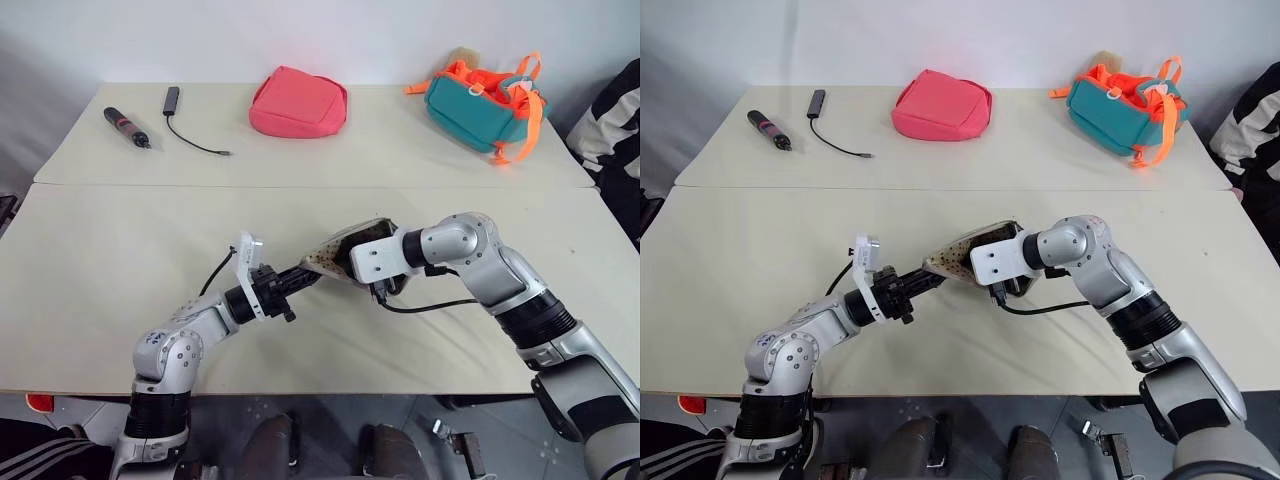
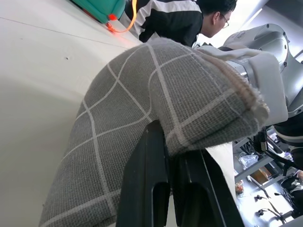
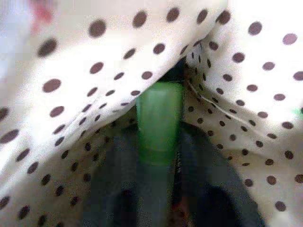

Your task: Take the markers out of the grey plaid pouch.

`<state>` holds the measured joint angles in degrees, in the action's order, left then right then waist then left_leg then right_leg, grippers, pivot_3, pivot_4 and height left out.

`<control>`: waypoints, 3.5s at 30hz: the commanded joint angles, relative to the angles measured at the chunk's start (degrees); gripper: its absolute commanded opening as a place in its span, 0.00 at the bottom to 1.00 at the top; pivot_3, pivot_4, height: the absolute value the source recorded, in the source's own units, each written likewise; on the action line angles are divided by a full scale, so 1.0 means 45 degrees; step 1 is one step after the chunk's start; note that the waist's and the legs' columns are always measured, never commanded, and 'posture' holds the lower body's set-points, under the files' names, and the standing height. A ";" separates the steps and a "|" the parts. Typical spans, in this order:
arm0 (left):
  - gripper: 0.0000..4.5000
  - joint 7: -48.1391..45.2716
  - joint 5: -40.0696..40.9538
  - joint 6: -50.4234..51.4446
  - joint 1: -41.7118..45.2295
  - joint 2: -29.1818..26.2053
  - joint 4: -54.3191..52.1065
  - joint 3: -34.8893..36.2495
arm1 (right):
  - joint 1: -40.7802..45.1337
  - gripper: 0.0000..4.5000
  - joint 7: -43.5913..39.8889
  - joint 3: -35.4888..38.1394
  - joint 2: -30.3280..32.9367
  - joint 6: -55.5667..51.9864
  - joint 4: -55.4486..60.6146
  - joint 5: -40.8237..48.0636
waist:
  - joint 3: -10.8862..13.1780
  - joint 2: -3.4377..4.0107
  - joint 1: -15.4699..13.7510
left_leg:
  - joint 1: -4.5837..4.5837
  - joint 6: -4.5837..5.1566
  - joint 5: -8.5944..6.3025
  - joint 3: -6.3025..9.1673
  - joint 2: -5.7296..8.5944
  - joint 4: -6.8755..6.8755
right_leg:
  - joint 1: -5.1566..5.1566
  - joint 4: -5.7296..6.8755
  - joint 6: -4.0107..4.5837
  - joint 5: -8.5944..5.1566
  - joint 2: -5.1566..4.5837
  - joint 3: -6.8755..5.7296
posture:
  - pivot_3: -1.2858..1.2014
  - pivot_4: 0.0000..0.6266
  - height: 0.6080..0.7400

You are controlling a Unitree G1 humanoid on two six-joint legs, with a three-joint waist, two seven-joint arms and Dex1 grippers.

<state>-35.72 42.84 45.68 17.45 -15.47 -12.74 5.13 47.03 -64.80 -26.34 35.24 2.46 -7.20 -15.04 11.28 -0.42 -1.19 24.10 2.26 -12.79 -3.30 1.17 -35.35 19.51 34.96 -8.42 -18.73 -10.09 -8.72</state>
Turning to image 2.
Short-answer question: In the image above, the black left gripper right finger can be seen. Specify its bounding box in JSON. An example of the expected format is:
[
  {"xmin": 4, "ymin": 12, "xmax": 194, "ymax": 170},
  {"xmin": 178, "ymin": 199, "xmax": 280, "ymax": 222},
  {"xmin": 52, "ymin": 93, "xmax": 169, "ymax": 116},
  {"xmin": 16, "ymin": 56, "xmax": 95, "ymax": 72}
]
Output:
[{"xmin": 172, "ymin": 149, "xmax": 245, "ymax": 227}]

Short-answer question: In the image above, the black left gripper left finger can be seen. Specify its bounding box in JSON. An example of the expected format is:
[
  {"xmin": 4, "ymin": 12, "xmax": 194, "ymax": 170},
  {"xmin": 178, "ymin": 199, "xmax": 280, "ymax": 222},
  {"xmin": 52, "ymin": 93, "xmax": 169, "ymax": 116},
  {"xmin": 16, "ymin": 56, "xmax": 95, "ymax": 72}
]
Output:
[{"xmin": 116, "ymin": 120, "xmax": 171, "ymax": 227}]

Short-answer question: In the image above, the grey plaid fabric pouch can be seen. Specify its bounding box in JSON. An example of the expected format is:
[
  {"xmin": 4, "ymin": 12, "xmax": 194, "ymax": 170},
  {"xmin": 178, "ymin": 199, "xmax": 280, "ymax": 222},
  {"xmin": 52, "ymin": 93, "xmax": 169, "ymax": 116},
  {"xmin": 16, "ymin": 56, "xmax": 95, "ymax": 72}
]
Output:
[{"xmin": 38, "ymin": 37, "xmax": 289, "ymax": 227}]

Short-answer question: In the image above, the clear plastic bag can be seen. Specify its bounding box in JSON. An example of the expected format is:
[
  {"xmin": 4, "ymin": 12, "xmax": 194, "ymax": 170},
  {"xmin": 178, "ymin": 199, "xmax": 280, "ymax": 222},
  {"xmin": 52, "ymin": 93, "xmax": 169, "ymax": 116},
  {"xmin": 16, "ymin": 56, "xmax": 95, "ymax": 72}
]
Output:
[{"xmin": 238, "ymin": 154, "xmax": 259, "ymax": 169}]

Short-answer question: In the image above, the orange box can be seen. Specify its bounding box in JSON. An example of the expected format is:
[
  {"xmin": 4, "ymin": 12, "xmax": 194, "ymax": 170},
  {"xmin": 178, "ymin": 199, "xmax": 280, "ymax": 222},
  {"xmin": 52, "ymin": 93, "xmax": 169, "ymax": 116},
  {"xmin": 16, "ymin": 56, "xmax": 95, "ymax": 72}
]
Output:
[{"xmin": 250, "ymin": 166, "xmax": 272, "ymax": 186}]

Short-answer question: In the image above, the grey metal shelf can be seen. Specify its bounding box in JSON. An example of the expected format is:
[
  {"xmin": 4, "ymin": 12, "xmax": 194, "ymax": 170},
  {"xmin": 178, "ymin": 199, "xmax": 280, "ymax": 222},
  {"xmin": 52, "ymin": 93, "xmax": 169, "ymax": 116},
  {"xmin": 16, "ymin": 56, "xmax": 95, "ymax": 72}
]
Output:
[{"xmin": 233, "ymin": 139, "xmax": 303, "ymax": 227}]

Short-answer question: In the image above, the person in black white jacket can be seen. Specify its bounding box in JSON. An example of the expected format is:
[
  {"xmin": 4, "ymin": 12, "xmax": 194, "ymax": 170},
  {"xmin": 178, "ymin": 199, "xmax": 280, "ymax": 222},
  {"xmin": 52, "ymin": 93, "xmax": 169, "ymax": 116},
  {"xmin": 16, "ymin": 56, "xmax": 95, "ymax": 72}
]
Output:
[{"xmin": 124, "ymin": 0, "xmax": 238, "ymax": 48}]

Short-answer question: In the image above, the teal case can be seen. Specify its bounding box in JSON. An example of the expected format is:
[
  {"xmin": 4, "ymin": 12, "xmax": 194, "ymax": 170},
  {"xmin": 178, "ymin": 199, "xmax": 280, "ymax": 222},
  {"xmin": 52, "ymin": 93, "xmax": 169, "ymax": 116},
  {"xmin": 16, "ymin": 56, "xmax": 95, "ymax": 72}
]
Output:
[{"xmin": 69, "ymin": 0, "xmax": 126, "ymax": 25}]

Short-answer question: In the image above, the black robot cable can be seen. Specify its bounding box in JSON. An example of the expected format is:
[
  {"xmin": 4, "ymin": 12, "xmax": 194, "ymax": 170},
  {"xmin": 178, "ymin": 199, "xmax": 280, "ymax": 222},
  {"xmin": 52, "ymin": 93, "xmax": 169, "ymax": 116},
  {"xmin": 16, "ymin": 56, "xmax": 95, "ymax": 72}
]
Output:
[{"xmin": 252, "ymin": 126, "xmax": 303, "ymax": 170}]

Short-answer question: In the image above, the orange cable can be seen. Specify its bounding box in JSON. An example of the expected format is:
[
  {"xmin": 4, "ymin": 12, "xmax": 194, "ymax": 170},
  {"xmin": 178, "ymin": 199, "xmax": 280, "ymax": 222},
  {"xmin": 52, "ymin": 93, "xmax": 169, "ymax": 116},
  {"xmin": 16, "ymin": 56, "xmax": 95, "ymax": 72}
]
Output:
[{"xmin": 106, "ymin": 0, "xmax": 138, "ymax": 34}]

